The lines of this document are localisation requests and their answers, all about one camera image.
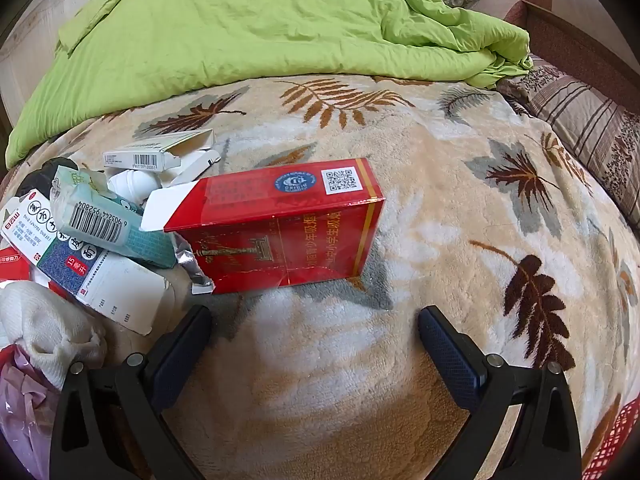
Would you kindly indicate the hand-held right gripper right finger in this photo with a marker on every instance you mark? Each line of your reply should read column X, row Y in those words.
column 450, row 355

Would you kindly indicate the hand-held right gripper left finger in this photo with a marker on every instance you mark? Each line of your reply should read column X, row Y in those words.
column 172, row 365

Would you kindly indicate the white sock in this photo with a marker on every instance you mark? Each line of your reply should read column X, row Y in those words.
column 45, row 325

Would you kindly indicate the teal tissue pack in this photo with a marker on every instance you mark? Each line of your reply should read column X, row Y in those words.
column 100, row 225

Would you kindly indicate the red cigarette box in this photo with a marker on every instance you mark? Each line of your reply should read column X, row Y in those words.
column 280, row 230

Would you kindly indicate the red mesh basket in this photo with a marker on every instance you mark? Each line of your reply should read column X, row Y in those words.
column 615, row 435

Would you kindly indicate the silver foil wrapper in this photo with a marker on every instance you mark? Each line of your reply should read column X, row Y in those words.
column 187, row 262

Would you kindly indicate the white medicine box blue label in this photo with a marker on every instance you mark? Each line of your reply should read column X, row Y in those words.
column 100, row 285

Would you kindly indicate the leaf-print blanket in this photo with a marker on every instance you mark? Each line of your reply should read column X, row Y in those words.
column 450, row 210

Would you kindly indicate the lilac plastic bag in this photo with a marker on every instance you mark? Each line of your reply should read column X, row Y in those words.
column 25, row 400

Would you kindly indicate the white plastic bottle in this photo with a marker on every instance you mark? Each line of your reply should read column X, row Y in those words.
column 132, row 182

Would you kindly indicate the red packet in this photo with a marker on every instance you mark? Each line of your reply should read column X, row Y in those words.
column 12, row 267

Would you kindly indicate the small white carton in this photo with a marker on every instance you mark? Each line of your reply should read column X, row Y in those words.
column 197, row 167

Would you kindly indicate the white box with barcode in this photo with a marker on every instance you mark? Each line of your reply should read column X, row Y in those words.
column 135, row 157

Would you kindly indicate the brown striped pillow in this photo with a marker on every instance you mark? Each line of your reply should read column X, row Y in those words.
column 590, row 110

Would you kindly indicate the brown padded sofa back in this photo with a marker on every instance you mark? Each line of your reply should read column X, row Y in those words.
column 575, row 35

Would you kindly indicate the green quilt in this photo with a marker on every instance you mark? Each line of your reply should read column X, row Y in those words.
column 225, row 25

